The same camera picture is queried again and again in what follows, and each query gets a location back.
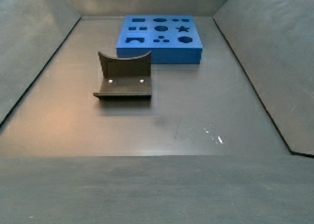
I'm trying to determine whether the blue shape sorter block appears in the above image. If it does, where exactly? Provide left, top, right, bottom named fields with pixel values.
left=116, top=15, right=202, bottom=64

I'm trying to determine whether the black curved holder bracket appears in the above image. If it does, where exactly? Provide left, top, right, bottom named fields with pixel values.
left=94, top=52, right=153, bottom=99

